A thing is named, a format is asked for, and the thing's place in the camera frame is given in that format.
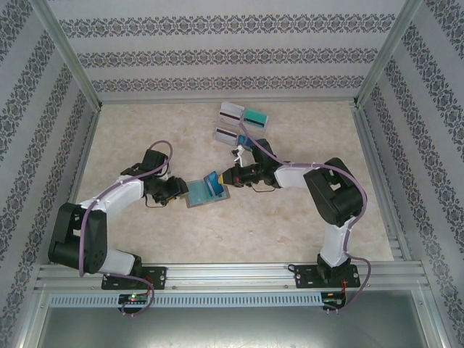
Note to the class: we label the grey card holder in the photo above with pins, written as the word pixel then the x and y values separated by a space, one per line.
pixel 203 203

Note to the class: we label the clear acrylic card stand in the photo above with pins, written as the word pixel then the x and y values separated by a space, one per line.
pixel 259 132

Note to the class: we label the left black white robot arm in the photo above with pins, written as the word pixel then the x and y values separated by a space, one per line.
pixel 78 235

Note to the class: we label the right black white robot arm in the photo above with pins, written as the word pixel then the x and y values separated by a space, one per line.
pixel 337 195

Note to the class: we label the light blue credit card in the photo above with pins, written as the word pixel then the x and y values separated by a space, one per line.
pixel 195 194

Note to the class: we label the white card with black stripe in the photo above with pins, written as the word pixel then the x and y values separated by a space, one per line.
pixel 226 135
pixel 232 110

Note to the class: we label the teal credit card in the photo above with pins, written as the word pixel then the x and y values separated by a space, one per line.
pixel 255 116

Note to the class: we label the grey metal sheet panel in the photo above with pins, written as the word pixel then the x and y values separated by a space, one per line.
pixel 232 326

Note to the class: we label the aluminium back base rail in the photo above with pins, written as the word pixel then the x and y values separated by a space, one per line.
pixel 163 103

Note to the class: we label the aluminium side base rail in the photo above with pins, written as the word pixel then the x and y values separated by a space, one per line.
pixel 77 181
pixel 378 181

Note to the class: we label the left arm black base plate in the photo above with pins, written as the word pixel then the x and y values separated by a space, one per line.
pixel 159 277

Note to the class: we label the aluminium mounting rail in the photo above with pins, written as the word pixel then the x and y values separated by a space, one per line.
pixel 224 275

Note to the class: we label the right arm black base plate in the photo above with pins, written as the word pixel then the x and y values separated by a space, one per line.
pixel 304 277

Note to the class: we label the aluminium frame corner post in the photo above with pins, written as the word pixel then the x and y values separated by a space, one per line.
pixel 384 54
pixel 70 54

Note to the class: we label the aluminium front frame bar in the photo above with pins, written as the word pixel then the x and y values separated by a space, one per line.
pixel 436 319
pixel 30 319

